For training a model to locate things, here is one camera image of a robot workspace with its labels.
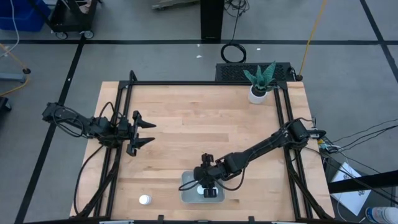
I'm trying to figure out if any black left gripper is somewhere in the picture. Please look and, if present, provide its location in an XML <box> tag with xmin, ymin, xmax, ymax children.
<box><xmin>118</xmin><ymin>110</ymin><xmax>157</xmax><ymax>157</ymax></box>

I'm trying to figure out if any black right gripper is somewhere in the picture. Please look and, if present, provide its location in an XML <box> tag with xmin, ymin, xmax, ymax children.
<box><xmin>193</xmin><ymin>152</ymin><xmax>218</xmax><ymax>198</ymax></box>

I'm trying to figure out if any grey plastic basket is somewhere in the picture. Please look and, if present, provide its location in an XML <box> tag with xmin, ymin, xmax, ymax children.
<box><xmin>180</xmin><ymin>170</ymin><xmax>226</xmax><ymax>204</ymax></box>

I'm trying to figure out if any green plant in white pot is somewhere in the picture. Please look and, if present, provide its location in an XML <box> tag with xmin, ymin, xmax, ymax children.
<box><xmin>242</xmin><ymin>60</ymin><xmax>278</xmax><ymax>105</ymax></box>

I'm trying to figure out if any black perforated metal box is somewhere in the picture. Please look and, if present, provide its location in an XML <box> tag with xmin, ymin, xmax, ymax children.
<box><xmin>215</xmin><ymin>62</ymin><xmax>295</xmax><ymax>82</ymax></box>

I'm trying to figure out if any power strip with plugs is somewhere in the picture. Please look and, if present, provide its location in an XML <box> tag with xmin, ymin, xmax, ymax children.
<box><xmin>317</xmin><ymin>138</ymin><xmax>341</xmax><ymax>155</ymax></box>

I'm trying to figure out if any black wheeled cart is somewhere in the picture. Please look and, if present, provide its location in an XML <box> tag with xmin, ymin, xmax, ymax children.
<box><xmin>29</xmin><ymin>0</ymin><xmax>102</xmax><ymax>40</ymax></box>

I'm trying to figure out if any black upright pillar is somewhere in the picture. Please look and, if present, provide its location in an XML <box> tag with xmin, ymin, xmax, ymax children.
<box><xmin>200</xmin><ymin>0</ymin><xmax>225</xmax><ymax>43</ymax></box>

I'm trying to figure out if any grey flat object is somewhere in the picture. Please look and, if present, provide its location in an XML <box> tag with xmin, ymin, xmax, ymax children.
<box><xmin>151</xmin><ymin>0</ymin><xmax>200</xmax><ymax>11</ymax></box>

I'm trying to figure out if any black floor object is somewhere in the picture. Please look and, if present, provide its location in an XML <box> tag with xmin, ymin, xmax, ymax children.
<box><xmin>0</xmin><ymin>96</ymin><xmax>12</xmax><ymax>113</ymax></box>

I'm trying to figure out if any grey stand base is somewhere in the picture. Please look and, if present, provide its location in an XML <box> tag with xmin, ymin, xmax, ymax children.
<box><xmin>0</xmin><ymin>73</ymin><xmax>27</xmax><ymax>83</ymax></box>

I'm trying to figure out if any white printed paper sheet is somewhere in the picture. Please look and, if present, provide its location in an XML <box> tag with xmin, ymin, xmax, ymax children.
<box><xmin>330</xmin><ymin>161</ymin><xmax>373</xmax><ymax>217</ymax></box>

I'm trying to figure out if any black flat bar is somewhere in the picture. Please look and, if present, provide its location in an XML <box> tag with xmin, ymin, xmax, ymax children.
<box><xmin>328</xmin><ymin>169</ymin><xmax>398</xmax><ymax>194</ymax></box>

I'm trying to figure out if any blue plastic bin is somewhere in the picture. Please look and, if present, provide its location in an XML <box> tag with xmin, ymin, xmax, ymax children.
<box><xmin>0</xmin><ymin>0</ymin><xmax>52</xmax><ymax>32</ymax></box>

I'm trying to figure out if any white plastic bottle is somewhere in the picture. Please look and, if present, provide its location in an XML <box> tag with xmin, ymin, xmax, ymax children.
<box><xmin>365</xmin><ymin>206</ymin><xmax>398</xmax><ymax>224</ymax></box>

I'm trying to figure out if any black aluminium table frame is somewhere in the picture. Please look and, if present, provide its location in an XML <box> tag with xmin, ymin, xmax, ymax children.
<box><xmin>74</xmin><ymin>70</ymin><xmax>335</xmax><ymax>223</ymax></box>

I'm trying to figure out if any black coiled cable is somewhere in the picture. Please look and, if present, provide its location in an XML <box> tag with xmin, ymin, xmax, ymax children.
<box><xmin>220</xmin><ymin>0</ymin><xmax>250</xmax><ymax>64</ymax></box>

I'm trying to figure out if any yellow cable with black end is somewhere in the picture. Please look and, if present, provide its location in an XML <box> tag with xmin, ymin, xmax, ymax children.
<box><xmin>295</xmin><ymin>0</ymin><xmax>328</xmax><ymax>82</ymax></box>
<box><xmin>0</xmin><ymin>43</ymin><xmax>31</xmax><ymax>97</ymax></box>

